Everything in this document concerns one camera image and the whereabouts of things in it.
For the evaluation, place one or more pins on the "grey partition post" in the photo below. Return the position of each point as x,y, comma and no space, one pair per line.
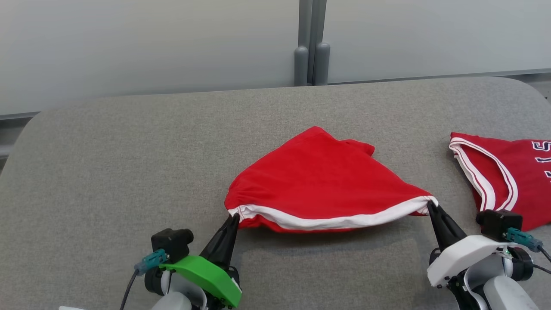
312,51

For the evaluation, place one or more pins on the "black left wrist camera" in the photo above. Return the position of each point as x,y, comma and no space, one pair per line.
172,243

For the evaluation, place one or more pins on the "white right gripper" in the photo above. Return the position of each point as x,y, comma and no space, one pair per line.
460,254

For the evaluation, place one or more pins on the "red basketball jersey black letters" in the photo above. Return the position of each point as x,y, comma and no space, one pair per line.
512,172

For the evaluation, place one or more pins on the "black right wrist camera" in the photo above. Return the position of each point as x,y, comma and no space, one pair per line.
499,224

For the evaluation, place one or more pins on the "red shorts white band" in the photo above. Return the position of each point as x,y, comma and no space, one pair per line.
323,181

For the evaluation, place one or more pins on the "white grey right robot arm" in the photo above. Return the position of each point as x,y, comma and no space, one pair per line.
503,288

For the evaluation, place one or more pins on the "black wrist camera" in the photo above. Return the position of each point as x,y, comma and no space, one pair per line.
172,243
499,224

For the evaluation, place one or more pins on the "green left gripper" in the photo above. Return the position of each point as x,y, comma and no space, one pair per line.
206,275

